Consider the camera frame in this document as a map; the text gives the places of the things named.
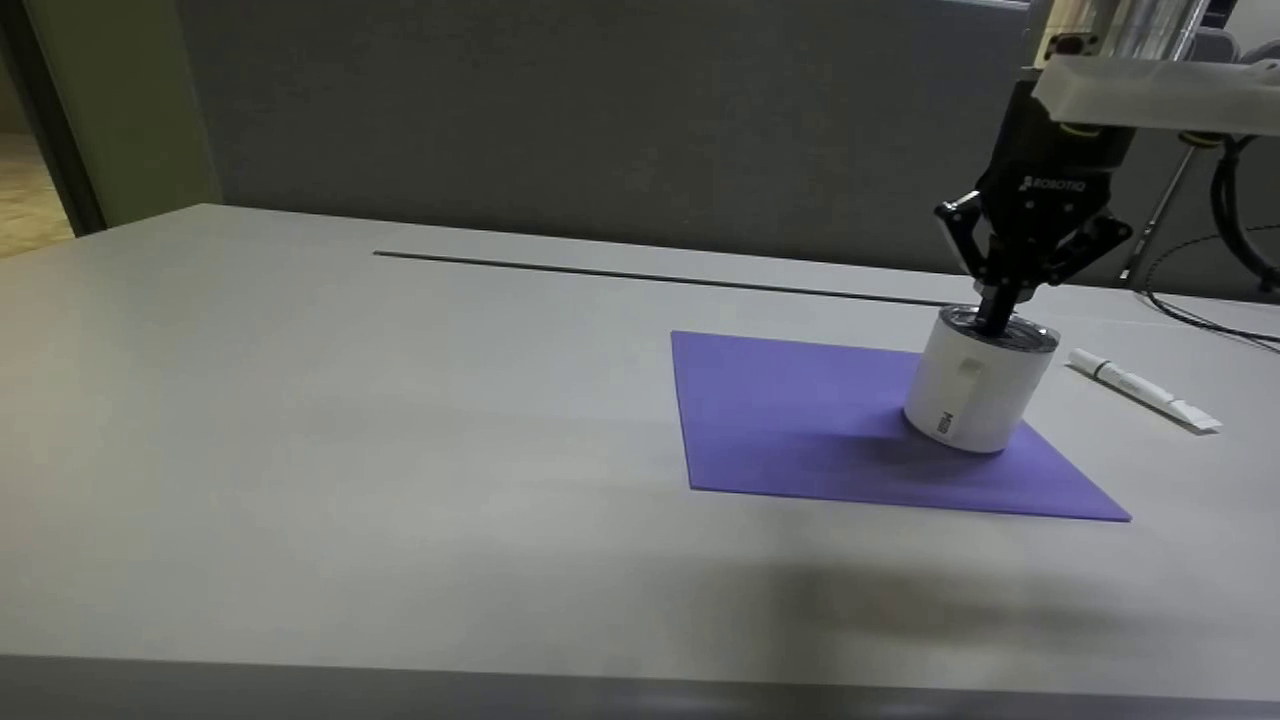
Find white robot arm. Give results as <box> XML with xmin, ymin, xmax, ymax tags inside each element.
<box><xmin>938</xmin><ymin>0</ymin><xmax>1280</xmax><ymax>336</ymax></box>

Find thin black rod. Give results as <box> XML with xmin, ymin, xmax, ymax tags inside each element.
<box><xmin>371</xmin><ymin>249</ymin><xmax>955</xmax><ymax>307</ymax></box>

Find white marker pen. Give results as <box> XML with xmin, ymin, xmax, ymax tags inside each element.
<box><xmin>1067</xmin><ymin>346</ymin><xmax>1225</xmax><ymax>434</ymax></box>

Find purple mat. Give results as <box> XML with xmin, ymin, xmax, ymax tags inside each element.
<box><xmin>672</xmin><ymin>332</ymin><xmax>1129</xmax><ymax>523</ymax></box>

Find white flask with lid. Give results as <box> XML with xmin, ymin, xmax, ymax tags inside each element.
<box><xmin>906</xmin><ymin>307</ymin><xmax>1060</xmax><ymax>454</ymax></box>

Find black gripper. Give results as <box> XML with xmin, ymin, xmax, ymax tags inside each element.
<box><xmin>932</xmin><ymin>72</ymin><xmax>1131</xmax><ymax>336</ymax></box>

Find black cable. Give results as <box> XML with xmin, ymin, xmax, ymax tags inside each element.
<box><xmin>1116</xmin><ymin>130</ymin><xmax>1280</xmax><ymax>352</ymax></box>

